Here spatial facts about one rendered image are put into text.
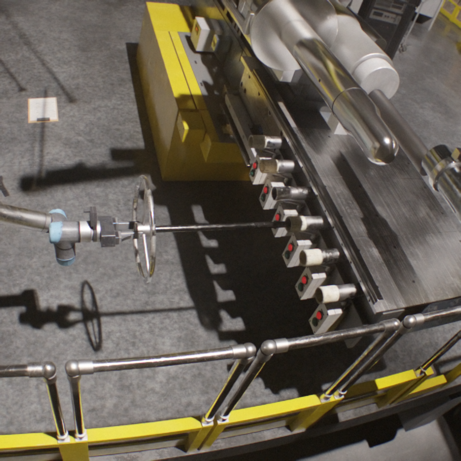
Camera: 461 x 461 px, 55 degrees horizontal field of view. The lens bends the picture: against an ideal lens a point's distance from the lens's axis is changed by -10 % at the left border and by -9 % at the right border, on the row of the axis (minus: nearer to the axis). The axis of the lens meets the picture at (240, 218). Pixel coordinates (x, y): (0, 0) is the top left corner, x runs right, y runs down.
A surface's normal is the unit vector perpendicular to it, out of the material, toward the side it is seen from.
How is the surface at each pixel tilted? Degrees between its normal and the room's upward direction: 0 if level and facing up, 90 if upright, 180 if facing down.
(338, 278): 90
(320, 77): 71
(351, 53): 59
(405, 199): 0
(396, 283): 0
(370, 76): 90
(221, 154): 90
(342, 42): 53
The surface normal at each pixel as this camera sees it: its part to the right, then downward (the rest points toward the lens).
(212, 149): 0.27, 0.73
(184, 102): 0.25, -0.68
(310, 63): -0.80, -0.19
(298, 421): -0.93, 0.03
